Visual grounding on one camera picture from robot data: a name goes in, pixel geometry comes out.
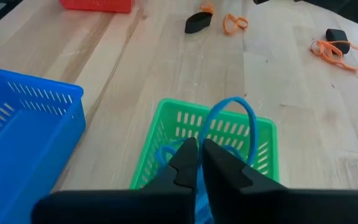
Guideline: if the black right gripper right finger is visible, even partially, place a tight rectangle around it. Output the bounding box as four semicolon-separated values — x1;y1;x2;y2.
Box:
201;138;288;224

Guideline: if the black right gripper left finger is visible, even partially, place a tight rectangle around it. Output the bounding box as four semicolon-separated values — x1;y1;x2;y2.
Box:
142;137;198;224

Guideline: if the orange rubber band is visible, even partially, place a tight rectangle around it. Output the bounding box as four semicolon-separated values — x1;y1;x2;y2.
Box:
310;39;358;72
200;2;214;14
222;13;249;35

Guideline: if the black rubber band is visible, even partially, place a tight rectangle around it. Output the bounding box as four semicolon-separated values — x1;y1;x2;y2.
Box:
184;11;213;34

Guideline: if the green plastic basket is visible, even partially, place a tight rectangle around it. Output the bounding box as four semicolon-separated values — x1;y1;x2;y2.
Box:
129;98;281;190

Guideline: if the blue plastic basket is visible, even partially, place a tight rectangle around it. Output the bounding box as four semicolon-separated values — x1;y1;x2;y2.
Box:
0;67;86;224

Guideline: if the small black block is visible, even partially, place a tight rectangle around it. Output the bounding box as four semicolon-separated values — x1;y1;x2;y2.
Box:
325;28;351;55

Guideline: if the red plastic basket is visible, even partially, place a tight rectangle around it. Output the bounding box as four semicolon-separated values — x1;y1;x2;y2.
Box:
58;0;133;14

